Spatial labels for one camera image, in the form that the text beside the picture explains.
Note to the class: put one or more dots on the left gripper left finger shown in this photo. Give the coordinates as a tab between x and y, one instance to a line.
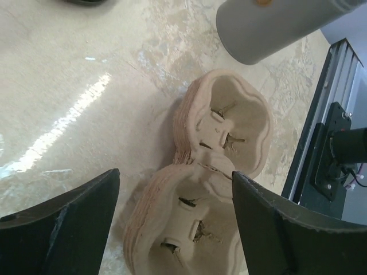
64	235

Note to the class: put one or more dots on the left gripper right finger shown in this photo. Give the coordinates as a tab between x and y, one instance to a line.
281	237

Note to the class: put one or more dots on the cardboard cup carrier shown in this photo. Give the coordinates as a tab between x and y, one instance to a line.
184	222

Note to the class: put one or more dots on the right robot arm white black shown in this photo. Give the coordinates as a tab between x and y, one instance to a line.
349	146

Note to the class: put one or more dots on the grey straw holder cup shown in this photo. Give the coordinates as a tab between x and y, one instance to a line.
251	31

